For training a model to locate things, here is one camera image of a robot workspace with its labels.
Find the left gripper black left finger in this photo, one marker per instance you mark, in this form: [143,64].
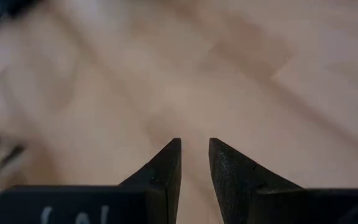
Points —
[154,193]

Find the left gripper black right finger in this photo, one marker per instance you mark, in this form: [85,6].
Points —
[244,193]

